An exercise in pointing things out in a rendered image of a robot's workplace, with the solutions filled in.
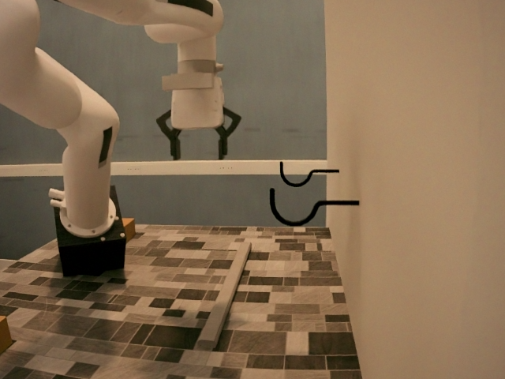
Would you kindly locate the beige wall panel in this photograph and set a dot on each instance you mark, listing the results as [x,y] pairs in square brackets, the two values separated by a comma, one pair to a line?
[419,113]

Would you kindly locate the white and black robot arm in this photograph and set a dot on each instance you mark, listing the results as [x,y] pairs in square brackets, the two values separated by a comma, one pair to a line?
[46,94]

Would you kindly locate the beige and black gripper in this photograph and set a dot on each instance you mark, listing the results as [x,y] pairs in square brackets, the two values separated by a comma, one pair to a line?
[194,108]

